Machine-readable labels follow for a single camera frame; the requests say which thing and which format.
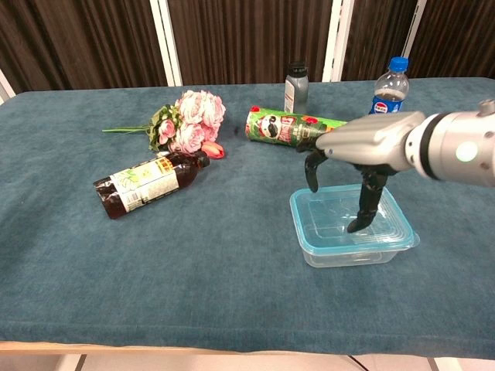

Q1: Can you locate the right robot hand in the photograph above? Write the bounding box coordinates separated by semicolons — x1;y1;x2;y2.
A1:
295;111;426;234

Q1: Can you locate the blue translucent container lid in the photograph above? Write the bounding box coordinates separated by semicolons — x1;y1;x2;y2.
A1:
289;183;421;257

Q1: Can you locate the clear plastic food container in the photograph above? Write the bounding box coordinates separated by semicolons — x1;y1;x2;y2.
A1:
301;239;411;268

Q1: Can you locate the Pepsi bottle with blue cap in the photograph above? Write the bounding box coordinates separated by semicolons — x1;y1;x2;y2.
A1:
369;56;411;116

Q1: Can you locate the grey bottle with black cap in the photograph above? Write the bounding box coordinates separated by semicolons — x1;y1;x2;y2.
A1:
284;62;309;115

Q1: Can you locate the green Pringles can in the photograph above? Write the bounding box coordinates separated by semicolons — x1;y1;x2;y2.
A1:
244;105;349;150

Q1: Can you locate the red tulip bud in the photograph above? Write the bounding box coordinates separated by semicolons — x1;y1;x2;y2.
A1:
200;140;226;160

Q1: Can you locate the pink artificial flower bouquet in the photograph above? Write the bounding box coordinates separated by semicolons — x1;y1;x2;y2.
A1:
101;90;227;155

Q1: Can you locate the brown tea bottle with label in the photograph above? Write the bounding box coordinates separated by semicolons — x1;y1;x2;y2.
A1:
93;150;211;220

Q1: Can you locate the teal tablecloth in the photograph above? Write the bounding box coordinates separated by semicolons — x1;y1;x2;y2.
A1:
0;77;495;359

